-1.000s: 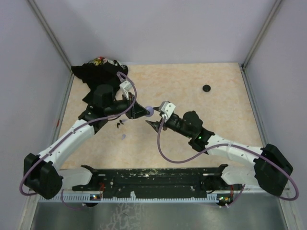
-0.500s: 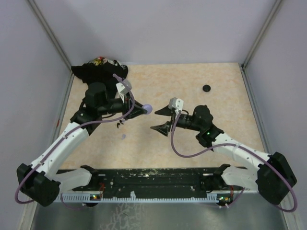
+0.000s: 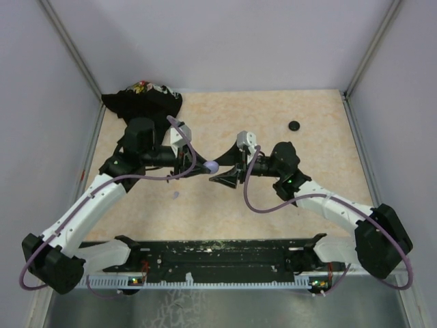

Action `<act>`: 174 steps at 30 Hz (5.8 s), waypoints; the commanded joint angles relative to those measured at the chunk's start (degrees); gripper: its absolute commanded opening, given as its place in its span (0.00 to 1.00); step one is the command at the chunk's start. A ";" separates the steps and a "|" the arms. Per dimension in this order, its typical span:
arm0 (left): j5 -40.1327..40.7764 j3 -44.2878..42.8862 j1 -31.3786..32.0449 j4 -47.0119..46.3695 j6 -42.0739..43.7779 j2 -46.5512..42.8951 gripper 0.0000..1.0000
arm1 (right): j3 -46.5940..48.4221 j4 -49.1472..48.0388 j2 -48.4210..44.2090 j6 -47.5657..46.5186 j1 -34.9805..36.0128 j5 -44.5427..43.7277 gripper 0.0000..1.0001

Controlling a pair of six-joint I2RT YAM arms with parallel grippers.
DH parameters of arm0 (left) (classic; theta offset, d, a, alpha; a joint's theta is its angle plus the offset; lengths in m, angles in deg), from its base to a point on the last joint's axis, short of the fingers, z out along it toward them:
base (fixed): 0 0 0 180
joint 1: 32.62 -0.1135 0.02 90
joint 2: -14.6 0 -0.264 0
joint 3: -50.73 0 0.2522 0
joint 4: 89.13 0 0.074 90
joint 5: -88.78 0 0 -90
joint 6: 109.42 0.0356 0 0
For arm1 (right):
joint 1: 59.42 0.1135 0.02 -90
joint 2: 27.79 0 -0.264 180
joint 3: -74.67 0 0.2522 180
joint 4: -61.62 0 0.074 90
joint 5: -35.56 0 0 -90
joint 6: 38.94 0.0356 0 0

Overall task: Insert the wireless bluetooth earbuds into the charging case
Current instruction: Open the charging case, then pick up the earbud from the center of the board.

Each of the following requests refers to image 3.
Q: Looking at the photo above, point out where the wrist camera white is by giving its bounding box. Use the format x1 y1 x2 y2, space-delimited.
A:
170 121 192 149
236 131 257 154

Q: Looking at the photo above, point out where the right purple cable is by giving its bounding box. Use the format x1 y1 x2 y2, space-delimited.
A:
244 146 414 297

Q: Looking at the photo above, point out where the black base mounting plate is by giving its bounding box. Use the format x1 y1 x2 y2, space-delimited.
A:
106 234 345 281

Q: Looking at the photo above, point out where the right aluminium frame post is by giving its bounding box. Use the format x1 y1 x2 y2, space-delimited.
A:
344 0 404 98

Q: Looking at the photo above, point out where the aluminium frame post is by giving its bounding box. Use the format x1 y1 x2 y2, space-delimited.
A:
344 0 404 98
39 0 103 98

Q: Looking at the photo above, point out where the purple round charging case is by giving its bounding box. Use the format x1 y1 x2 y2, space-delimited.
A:
203 161 220 174

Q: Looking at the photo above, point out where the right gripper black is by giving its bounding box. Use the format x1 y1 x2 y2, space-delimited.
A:
210 141 283 188

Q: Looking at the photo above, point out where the black printed cloth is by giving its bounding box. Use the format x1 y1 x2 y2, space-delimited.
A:
101 81 183 131

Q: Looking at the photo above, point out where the black round charging case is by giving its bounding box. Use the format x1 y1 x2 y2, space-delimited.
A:
288 120 300 131

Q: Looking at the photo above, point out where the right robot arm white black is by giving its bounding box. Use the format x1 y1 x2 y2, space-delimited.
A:
211 141 413 279

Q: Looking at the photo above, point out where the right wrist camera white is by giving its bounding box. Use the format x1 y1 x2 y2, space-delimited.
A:
236 131 257 154

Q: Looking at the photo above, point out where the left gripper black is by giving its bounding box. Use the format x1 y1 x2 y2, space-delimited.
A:
141 143 210 180

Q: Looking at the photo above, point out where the white slotted cable duct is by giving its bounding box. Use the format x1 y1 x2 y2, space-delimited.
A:
76 273 332 290

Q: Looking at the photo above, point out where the purple cable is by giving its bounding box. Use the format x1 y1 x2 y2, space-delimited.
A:
18 115 197 300
244 146 414 297

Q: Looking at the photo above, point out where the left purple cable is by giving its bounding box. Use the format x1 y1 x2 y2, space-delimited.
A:
18 115 197 300

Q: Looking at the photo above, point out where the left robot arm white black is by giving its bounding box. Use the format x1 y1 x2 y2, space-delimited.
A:
19 115 204 295

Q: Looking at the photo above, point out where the left aluminium frame post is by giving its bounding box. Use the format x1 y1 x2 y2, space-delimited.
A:
39 0 103 98

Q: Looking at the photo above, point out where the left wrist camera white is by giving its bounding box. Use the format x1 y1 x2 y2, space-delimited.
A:
170 121 192 149

